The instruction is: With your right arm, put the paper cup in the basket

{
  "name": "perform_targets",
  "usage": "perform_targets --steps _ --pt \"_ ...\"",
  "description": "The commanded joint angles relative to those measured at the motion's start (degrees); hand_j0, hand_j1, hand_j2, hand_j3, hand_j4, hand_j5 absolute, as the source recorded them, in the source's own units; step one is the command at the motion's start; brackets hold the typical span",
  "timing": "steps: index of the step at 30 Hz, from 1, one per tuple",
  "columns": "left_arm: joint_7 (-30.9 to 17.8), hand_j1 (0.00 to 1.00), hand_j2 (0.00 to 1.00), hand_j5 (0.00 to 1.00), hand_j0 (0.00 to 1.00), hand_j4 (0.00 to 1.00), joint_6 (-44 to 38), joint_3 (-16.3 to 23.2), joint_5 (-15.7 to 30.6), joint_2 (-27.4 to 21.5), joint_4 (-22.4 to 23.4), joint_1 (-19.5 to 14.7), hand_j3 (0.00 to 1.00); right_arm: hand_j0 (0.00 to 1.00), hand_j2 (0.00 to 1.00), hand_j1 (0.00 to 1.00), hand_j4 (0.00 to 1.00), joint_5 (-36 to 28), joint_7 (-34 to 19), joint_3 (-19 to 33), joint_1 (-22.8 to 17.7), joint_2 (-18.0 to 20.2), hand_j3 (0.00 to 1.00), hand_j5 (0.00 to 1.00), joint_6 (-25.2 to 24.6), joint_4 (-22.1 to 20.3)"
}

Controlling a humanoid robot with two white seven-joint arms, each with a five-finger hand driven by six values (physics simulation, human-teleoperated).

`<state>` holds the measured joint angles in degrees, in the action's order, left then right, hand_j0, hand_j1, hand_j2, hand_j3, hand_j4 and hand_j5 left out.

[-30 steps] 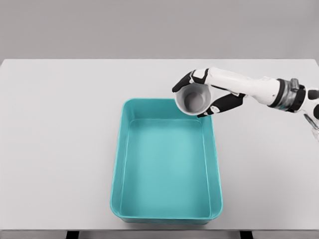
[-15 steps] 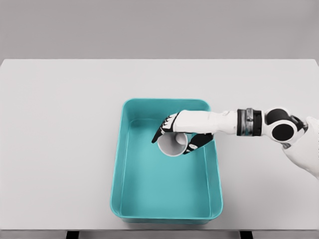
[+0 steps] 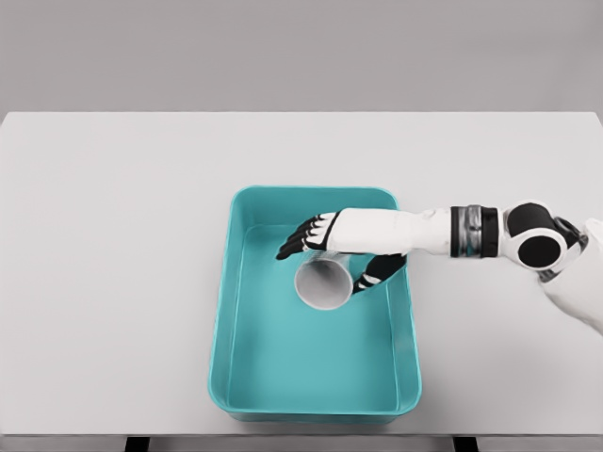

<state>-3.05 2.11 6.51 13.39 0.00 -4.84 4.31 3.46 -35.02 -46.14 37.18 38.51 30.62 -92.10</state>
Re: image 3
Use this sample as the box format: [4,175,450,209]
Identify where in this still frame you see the teal plastic basket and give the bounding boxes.
[207,185,423,423]

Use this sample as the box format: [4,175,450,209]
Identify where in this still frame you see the white paper cup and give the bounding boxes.
[293,250,353,313]

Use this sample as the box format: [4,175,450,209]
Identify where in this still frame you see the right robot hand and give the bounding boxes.
[274,207,416,296]

